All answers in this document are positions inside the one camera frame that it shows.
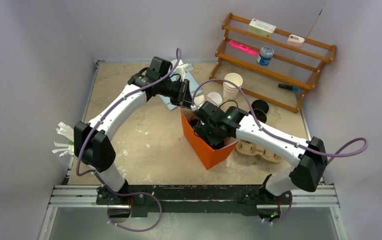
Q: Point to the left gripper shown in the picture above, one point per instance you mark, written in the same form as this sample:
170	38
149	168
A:
184	97

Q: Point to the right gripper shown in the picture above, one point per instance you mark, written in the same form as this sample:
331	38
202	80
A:
202	130

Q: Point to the orange paper bag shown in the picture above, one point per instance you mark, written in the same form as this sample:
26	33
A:
211	156

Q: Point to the black cup lid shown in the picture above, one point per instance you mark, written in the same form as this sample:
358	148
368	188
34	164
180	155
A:
260	105
194	122

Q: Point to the black paper cup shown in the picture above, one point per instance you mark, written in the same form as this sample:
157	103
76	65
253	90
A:
260	115

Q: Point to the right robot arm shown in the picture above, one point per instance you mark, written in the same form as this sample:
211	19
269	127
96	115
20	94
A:
306	166

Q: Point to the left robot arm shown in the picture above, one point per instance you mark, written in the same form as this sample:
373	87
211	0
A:
92	140

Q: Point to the light blue paper bag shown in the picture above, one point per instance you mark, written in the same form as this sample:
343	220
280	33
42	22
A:
176	82

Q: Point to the white cup lid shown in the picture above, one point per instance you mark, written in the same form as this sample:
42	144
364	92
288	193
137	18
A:
215	98

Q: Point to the stacked white paper cups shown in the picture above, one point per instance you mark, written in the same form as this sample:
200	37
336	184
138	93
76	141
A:
231	86

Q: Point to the pink highlighter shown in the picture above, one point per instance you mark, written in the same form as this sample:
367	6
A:
242	48

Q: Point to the black blue marker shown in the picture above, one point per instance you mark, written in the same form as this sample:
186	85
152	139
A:
288	87

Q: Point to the blue white round tin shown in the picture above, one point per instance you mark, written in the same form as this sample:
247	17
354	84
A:
265	55

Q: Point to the white green box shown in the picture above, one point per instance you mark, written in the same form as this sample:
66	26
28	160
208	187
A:
261	28

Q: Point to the pink white tape dispenser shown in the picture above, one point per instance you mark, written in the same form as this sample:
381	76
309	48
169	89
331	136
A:
295	40

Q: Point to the thin wooden stick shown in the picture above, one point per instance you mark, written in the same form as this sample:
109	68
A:
314	24

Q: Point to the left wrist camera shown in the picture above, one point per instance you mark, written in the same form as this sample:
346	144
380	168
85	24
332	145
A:
182	69

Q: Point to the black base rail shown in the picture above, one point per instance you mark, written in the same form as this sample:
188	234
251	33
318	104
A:
138	201

